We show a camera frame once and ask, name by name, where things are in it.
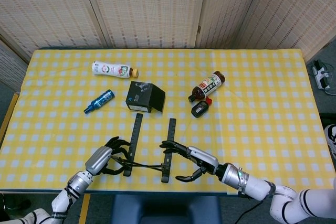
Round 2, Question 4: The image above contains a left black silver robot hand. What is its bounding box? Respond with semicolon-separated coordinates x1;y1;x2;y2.
85;136;132;177

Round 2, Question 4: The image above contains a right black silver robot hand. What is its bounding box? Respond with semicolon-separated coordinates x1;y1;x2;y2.
159;140;220;184

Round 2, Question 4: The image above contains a black folding stand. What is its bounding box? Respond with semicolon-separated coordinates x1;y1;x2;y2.
122;113;177;184

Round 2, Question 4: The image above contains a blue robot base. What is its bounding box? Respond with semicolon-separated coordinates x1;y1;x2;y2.
111;194;223;224

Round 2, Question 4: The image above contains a small black red device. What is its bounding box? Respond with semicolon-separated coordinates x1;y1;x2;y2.
191;97;213;118

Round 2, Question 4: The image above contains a blue spray bottle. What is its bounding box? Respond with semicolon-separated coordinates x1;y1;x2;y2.
83;90;116;115

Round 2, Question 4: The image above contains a yellow white checkered tablecloth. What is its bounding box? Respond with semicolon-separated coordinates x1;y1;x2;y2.
0;48;336;196

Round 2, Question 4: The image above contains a dark tea bottle printed label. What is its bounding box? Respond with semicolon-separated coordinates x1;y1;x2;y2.
187;70;226;103

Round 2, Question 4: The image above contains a black cardboard product box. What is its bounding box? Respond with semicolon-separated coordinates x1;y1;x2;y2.
127;81;166;114

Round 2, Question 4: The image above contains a white drink bottle yellow cap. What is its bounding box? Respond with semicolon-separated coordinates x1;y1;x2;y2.
91;60;139;79

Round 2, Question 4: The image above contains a white black sneaker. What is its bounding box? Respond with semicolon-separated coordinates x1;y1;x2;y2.
324;124;336;161

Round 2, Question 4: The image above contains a white power strip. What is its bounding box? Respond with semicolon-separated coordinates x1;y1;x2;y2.
311;60;332;90

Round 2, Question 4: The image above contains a woven folding screen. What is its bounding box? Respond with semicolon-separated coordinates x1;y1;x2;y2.
0;0;336;92

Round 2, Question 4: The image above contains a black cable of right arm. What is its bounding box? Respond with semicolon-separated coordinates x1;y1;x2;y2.
237;199;264;224

